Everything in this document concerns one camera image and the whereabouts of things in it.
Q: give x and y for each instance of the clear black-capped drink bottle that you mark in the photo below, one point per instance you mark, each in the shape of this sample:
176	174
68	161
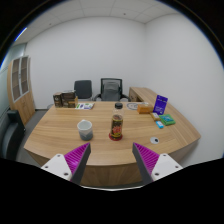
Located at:
116	125

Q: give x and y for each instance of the grey mesh office chair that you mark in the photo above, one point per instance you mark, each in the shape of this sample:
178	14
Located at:
110	89

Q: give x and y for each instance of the black office chair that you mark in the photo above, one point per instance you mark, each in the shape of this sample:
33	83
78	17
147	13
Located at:
83	88

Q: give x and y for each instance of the purple sign card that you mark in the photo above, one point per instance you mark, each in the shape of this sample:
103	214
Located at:
160	104

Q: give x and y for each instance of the large dark brown box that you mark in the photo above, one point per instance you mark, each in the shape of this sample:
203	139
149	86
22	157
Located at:
69	99

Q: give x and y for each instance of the flat round red coaster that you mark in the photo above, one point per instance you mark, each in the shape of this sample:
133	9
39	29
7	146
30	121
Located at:
111	138

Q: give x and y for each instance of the green and white leaflet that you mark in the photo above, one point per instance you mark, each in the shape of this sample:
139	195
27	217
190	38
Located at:
84	106

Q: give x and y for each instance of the wooden glass-door cabinet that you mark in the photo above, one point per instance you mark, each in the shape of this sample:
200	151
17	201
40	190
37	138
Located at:
25	105

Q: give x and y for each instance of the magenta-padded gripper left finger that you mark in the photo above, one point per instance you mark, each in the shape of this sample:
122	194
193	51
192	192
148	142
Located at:
75	160

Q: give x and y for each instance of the orange-brown box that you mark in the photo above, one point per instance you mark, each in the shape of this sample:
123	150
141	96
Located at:
145	108

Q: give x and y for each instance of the small dark brown box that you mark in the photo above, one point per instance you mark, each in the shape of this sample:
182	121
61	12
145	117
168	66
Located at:
57	100

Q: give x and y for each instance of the small tan box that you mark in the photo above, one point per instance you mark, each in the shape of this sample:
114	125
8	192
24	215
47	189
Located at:
155	116

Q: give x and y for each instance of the round white disc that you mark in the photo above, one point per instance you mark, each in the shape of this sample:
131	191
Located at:
132	106

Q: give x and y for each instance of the black sofa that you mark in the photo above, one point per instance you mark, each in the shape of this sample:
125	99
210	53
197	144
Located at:
10	133

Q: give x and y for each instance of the wooden side desk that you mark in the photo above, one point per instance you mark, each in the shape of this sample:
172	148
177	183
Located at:
141	93

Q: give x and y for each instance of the white and grey mug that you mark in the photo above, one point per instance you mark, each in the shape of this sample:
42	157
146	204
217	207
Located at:
85	130

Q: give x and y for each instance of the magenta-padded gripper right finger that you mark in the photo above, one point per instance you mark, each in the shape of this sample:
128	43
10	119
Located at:
148	160

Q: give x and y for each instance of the green flat box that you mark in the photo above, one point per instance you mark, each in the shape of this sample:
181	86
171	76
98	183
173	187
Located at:
167	119

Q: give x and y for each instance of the small blue box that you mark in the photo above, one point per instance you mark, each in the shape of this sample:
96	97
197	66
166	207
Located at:
159	124

